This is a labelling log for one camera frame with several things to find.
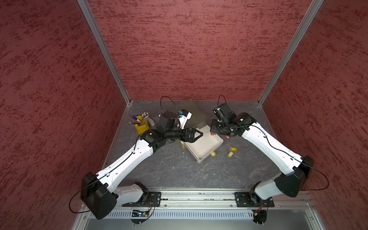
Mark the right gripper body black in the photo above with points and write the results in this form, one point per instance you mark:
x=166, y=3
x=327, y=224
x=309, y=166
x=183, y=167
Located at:
x=220, y=126

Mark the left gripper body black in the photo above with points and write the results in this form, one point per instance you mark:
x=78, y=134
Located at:
x=182, y=135

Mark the white drawer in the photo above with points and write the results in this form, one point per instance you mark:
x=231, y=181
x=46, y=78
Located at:
x=205, y=145

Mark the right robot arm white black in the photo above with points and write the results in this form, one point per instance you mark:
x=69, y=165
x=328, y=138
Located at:
x=294, y=169

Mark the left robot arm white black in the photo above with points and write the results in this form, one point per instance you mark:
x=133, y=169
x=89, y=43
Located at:
x=101, y=192

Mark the yellow bottom drawer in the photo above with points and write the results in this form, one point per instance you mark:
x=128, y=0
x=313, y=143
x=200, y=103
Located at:
x=182, y=144

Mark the pencils in cup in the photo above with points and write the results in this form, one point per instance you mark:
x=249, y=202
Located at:
x=144, y=119

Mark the yellow pencil cup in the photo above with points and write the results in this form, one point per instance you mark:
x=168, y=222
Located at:
x=141, y=129

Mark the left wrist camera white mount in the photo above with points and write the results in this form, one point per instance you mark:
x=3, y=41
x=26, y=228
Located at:
x=184, y=116

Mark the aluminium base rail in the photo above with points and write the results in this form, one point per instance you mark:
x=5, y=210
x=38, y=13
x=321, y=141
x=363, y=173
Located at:
x=209, y=209

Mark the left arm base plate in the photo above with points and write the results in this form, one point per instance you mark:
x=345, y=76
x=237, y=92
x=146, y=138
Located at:
x=147, y=200

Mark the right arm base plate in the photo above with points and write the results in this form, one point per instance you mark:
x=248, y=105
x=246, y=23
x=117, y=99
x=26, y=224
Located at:
x=247, y=200

